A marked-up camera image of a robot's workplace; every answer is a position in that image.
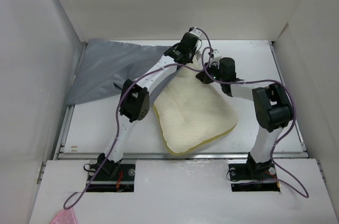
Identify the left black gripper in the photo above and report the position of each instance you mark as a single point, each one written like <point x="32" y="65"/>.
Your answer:
<point x="191" y="59"/>

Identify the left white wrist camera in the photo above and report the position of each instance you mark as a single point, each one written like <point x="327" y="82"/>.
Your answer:
<point x="196" y="32"/>

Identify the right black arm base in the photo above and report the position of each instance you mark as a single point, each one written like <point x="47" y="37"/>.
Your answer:
<point x="250" y="176"/>

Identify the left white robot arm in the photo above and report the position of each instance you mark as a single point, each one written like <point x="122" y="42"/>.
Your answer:
<point x="134" y="102"/>

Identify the aluminium front rail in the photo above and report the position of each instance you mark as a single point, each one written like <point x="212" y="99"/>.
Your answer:
<point x="78" y="156"/>

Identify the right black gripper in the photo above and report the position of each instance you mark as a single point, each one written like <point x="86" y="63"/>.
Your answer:
<point x="203" y="77"/>

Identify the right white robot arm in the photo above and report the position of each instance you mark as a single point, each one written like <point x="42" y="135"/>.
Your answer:
<point x="273" y="112"/>

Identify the cream yellow pillow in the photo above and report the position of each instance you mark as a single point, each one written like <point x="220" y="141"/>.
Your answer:
<point x="191" y="113"/>

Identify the pink plastic bag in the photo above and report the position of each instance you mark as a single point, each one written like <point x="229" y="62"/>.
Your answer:
<point x="64" y="217"/>

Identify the grey pillowcase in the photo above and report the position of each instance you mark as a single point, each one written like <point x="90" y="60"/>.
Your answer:
<point x="106" y="65"/>

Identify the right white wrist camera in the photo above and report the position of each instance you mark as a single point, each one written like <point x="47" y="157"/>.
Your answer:
<point x="216" y="56"/>

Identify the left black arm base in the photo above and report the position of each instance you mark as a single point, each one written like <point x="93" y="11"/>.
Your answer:
<point x="112" y="177"/>

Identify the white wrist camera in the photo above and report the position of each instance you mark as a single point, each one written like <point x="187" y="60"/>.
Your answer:
<point x="196" y="32"/>
<point x="216" y="56"/>

